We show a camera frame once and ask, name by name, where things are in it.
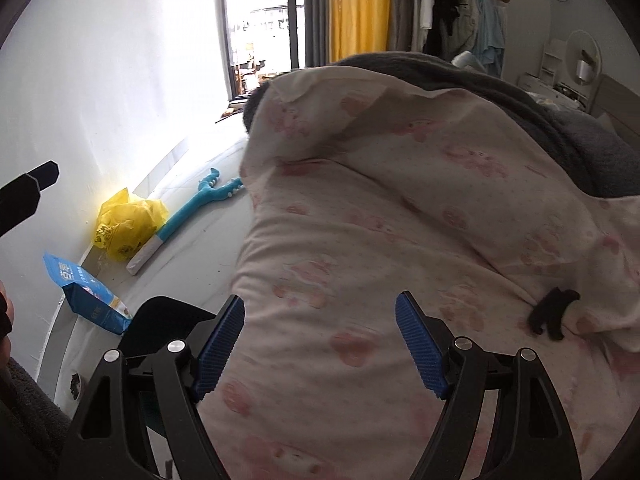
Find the clothes rack with garments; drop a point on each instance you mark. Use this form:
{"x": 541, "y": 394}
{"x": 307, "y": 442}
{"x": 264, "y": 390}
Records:
{"x": 467, "y": 33}

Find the round vanity mirror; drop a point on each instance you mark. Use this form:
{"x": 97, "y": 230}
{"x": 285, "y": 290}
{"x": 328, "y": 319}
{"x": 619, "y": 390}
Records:
{"x": 583, "y": 61}

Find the dark trash bin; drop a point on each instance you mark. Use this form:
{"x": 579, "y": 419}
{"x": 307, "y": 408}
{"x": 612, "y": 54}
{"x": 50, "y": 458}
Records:
{"x": 156, "y": 323}

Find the yellow curtain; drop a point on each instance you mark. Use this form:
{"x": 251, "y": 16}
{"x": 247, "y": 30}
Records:
{"x": 357, "y": 26}

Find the grey curtain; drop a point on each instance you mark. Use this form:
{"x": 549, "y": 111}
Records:
{"x": 317, "y": 18}

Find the yellow plastic bag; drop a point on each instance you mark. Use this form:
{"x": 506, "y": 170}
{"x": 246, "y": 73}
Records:
{"x": 126, "y": 222}

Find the window with dark frame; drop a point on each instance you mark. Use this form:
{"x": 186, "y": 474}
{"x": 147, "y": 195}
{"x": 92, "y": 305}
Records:
{"x": 261, "y": 39}

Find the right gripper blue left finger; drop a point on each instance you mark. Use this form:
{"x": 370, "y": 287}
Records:
{"x": 214, "y": 355}

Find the grey fluffy rug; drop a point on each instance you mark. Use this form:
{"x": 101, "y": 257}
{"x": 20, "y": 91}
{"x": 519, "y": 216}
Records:
{"x": 33, "y": 428}

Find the pink patterned duvet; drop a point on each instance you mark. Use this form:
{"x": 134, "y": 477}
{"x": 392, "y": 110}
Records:
{"x": 364, "y": 186}

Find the person's left hand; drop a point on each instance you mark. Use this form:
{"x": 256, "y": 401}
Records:
{"x": 7, "y": 320}

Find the grey upholstered headboard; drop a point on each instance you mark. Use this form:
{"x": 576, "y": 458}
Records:
{"x": 620, "y": 105}

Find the black sock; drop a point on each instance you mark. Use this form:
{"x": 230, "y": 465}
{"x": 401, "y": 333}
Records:
{"x": 546, "y": 317}

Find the blue dinosaur plush toy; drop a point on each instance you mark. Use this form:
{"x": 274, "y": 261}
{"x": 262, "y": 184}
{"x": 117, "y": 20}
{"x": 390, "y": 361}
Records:
{"x": 208, "y": 191}

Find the blue snack bag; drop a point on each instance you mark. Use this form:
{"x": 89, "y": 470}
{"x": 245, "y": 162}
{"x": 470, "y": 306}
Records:
{"x": 87, "y": 296}

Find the dark grey fleece blanket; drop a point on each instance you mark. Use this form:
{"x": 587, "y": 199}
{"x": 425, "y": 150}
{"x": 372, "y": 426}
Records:
{"x": 600, "y": 163}

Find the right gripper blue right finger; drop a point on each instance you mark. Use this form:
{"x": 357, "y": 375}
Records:
{"x": 426, "y": 354}

